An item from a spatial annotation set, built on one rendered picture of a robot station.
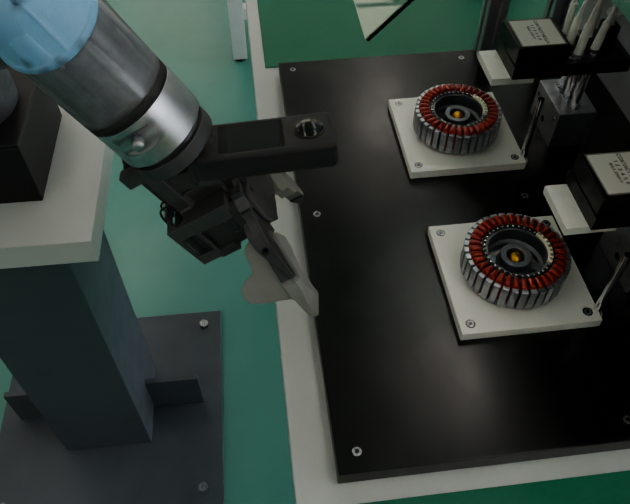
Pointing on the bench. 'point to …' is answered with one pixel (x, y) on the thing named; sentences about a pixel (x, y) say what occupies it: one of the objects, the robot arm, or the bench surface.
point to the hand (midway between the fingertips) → (315, 252)
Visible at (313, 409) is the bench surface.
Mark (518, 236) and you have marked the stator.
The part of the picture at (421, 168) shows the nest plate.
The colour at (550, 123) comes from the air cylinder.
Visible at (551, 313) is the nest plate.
